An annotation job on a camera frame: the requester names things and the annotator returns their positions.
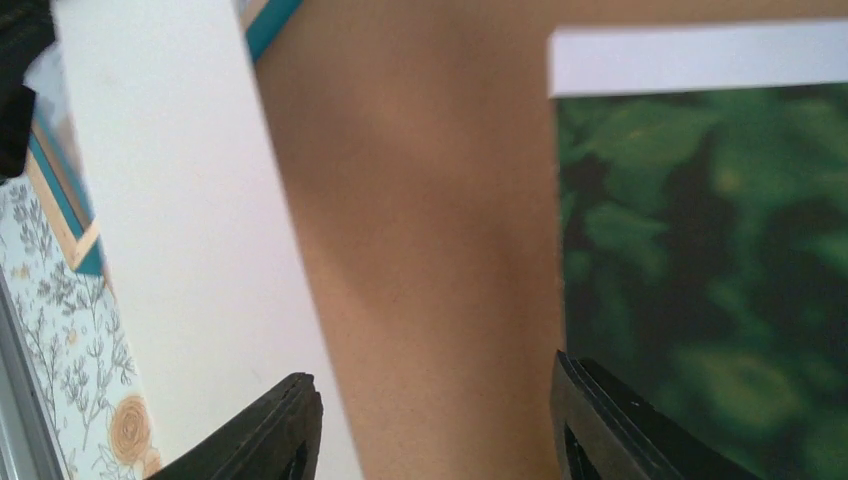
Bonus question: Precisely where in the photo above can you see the teal wooden picture frame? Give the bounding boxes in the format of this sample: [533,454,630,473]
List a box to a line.
[28,1,298,275]

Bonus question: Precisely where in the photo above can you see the white paper mat border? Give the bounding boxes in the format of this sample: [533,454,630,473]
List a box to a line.
[51,1,363,479]

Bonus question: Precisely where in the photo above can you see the aluminium rail base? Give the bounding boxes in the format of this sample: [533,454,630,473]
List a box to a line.
[1,281,68,480]

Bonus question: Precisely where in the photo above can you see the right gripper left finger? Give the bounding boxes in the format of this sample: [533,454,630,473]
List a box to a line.
[151,373,323,480]

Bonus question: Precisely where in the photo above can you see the brown backing board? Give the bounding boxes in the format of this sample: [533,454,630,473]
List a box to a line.
[258,1,847,479]

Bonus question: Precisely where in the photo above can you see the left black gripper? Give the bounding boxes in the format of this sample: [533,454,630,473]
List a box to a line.
[1,0,55,179]

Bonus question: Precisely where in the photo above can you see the floral patterned table mat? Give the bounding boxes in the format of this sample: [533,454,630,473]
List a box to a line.
[1,178,162,479]

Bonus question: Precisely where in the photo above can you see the sunflower photo print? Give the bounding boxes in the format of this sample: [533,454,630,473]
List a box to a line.
[548,18,847,479]

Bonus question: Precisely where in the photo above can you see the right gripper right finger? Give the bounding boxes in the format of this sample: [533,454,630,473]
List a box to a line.
[550,351,756,480]

